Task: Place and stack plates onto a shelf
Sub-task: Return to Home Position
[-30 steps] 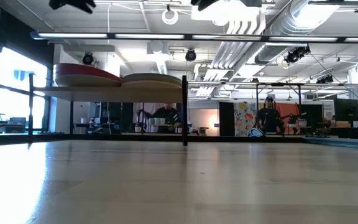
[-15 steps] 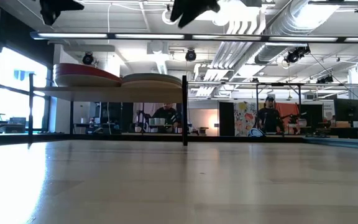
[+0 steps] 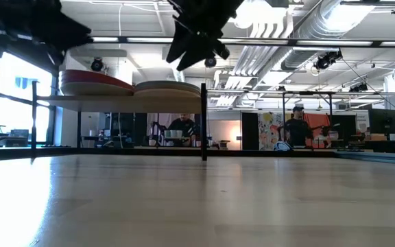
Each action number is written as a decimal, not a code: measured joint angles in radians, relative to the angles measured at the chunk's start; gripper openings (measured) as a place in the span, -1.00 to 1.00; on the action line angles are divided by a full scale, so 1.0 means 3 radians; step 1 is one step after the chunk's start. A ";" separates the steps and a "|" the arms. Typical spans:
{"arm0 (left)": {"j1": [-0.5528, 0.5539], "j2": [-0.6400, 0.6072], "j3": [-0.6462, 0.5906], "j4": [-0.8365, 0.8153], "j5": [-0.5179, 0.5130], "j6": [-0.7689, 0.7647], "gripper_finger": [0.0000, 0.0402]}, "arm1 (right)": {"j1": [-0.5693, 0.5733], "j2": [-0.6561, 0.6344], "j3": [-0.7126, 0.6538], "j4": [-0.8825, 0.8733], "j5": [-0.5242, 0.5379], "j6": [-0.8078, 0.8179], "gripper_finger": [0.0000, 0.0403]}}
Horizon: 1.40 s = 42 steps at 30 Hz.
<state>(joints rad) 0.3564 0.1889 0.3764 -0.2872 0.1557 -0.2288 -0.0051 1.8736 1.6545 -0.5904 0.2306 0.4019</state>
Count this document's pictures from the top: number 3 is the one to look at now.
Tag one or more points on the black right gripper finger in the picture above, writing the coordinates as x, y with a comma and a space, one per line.
194, 56
179, 41

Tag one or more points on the sage green plate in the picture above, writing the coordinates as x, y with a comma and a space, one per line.
166, 85

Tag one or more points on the peach plate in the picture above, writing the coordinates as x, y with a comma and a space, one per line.
170, 94

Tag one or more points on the orange plate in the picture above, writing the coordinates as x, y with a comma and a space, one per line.
87, 78

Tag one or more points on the cream plate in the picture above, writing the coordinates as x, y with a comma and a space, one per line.
91, 90

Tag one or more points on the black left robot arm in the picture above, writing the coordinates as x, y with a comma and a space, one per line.
12, 17

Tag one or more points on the black spotlight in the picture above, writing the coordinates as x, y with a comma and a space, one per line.
97, 64
358, 88

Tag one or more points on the person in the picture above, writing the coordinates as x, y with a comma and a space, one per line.
297, 132
183, 127

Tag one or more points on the white cup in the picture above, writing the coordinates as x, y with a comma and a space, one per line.
173, 133
167, 133
180, 133

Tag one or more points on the black panel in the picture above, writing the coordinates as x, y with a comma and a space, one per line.
250, 132

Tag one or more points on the floral patterned panel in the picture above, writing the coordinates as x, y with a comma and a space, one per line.
269, 130

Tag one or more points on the blue white round object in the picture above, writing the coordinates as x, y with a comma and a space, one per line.
283, 147

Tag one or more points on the orange panel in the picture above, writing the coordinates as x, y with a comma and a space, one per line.
321, 125

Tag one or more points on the black computer monitor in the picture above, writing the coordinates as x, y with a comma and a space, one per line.
384, 121

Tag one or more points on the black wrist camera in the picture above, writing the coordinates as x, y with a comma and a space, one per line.
210, 62

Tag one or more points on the black metal table frame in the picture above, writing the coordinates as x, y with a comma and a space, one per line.
259, 43

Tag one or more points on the silver ventilation duct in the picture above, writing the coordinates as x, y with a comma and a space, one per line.
321, 24

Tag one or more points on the black metal rig frame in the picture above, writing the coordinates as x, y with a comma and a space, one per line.
307, 93

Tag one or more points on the black overhead camera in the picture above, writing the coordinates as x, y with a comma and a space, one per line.
326, 61

